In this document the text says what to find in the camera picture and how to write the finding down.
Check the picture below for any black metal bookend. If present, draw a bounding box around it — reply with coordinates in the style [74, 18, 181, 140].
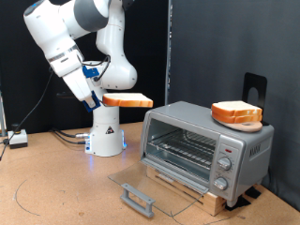
[243, 72, 268, 127]

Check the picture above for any black foam pad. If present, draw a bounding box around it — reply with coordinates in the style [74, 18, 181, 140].
[225, 194, 251, 212]
[245, 187, 263, 200]

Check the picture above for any black cable silver connector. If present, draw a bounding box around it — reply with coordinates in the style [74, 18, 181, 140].
[50, 127, 92, 140]

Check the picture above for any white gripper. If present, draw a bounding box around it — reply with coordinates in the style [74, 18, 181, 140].
[62, 67, 97, 102]

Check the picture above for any silver toaster oven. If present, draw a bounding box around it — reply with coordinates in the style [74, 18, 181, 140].
[139, 100, 276, 208]

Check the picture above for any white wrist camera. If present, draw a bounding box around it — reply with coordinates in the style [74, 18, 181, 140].
[50, 52, 83, 79]

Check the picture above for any black base cable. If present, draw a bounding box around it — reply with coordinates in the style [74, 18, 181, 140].
[53, 130, 87, 146]

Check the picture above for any silver oven knob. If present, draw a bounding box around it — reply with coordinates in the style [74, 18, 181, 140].
[217, 156, 233, 172]
[213, 176, 229, 191]

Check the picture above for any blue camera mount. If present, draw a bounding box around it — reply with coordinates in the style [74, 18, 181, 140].
[82, 65, 100, 80]

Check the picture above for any white bread slice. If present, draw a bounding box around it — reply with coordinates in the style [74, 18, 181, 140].
[211, 100, 263, 117]
[211, 111, 263, 124]
[102, 92, 154, 109]

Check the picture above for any long black hanging cable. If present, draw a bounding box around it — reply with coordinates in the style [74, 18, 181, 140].
[0, 67, 54, 161]

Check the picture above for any grey emergency stop box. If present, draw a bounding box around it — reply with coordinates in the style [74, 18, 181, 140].
[7, 124, 29, 150]

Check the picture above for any glass oven door grey handle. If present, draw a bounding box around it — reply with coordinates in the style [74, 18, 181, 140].
[107, 157, 210, 218]

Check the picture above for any metal frame leg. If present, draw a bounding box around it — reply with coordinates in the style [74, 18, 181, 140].
[0, 92, 7, 138]

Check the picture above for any black camera cable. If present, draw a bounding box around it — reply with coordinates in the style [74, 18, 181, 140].
[82, 54, 113, 83]

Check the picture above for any wire oven rack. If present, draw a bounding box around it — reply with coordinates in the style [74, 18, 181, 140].
[146, 128, 218, 170]

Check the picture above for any vertical aluminium pole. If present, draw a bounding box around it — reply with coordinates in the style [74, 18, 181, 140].
[164, 0, 173, 107]

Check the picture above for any wooden block base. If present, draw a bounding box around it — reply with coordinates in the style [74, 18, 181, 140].
[146, 165, 228, 218]

